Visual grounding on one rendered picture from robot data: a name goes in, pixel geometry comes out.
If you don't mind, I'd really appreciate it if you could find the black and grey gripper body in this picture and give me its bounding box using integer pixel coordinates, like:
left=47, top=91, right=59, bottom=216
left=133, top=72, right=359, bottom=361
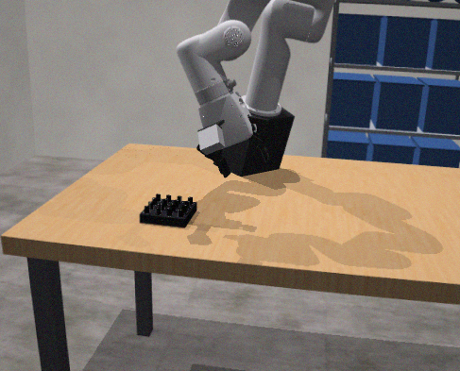
left=198, top=92, right=257, bottom=148

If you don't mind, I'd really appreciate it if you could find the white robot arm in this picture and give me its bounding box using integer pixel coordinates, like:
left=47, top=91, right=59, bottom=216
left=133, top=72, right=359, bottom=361
left=177, top=0, right=335, bottom=155

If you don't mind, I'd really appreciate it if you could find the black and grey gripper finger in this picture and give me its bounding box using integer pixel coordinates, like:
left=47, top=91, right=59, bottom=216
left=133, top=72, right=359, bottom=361
left=247, top=116, right=269, bottom=164
left=196, top=145, right=230, bottom=177

